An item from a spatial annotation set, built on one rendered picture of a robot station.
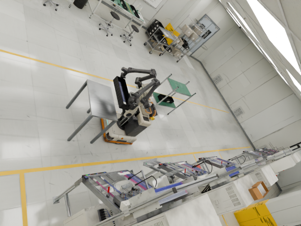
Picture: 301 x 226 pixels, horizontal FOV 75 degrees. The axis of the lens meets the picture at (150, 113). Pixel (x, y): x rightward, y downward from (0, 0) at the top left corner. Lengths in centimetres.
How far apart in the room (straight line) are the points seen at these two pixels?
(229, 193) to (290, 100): 917
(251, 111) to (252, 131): 104
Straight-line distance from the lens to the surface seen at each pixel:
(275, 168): 753
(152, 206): 167
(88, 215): 252
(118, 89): 310
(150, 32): 923
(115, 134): 369
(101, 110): 304
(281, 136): 1159
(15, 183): 303
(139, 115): 358
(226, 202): 298
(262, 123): 1175
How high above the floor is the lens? 280
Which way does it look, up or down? 31 degrees down
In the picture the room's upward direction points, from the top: 51 degrees clockwise
